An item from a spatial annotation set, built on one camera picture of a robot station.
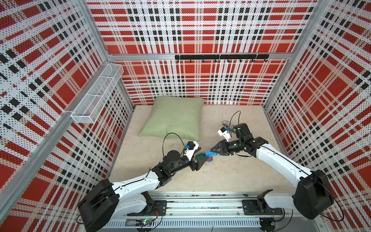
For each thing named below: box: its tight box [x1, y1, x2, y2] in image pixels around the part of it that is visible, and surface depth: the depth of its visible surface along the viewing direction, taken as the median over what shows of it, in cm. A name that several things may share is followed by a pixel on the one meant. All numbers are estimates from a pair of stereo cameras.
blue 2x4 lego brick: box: [205, 150, 218, 157], surface depth 77 cm
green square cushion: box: [137, 95, 206, 142], surface depth 97 cm
